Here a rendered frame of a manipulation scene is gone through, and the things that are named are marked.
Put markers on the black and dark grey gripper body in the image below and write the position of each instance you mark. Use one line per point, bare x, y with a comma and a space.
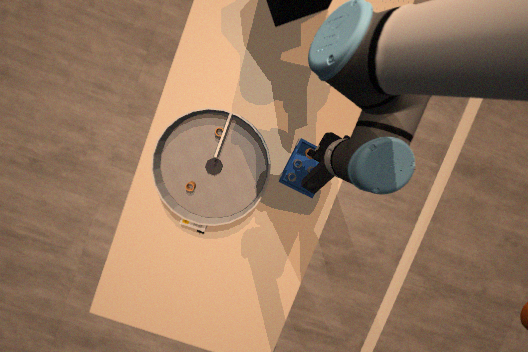
327, 139

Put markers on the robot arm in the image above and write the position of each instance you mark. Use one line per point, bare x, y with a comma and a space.
454, 48

